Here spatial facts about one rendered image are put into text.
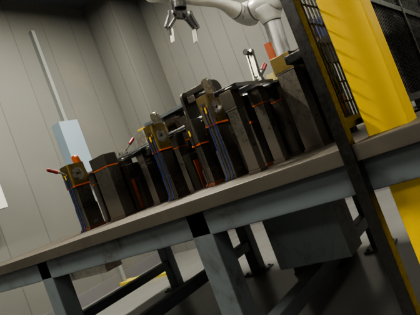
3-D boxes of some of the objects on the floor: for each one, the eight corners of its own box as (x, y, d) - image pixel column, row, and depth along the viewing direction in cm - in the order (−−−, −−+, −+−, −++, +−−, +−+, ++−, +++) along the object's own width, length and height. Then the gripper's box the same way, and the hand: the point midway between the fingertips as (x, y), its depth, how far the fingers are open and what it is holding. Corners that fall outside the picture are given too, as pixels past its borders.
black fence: (424, 449, 99) (181, -175, 104) (485, 205, 256) (388, -38, 261) (494, 455, 91) (226, -224, 96) (513, 199, 248) (412, -53, 253)
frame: (-12, 414, 225) (-56, 293, 227) (177, 284, 357) (148, 208, 359) (659, 449, 79) (521, 109, 81) (558, 207, 212) (507, 80, 214)
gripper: (195, 5, 236) (200, 45, 236) (153, 2, 222) (159, 44, 222) (202, 0, 230) (208, 40, 230) (160, -4, 216) (166, 39, 216)
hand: (184, 40), depth 226 cm, fingers open, 13 cm apart
